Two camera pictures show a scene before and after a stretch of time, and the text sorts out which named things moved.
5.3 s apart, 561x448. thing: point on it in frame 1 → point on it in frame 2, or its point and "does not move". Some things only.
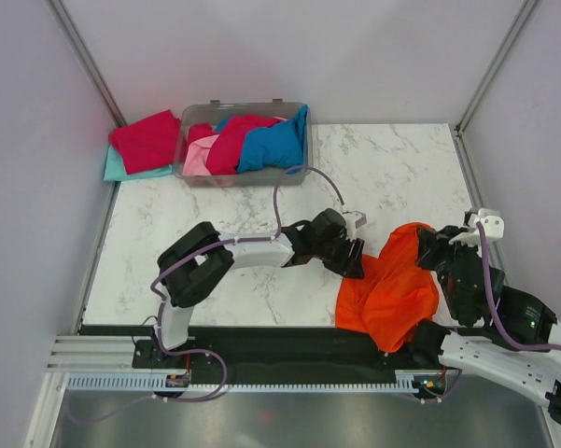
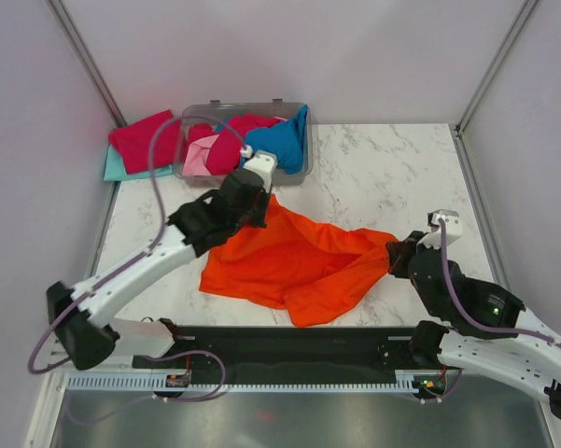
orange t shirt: (395, 295) → (312, 270)
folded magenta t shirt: (148, 144) does not move
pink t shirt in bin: (195, 161) does not move
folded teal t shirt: (115, 170) does not move
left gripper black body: (330, 254) → (255, 217)
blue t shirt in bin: (280, 147) does not move
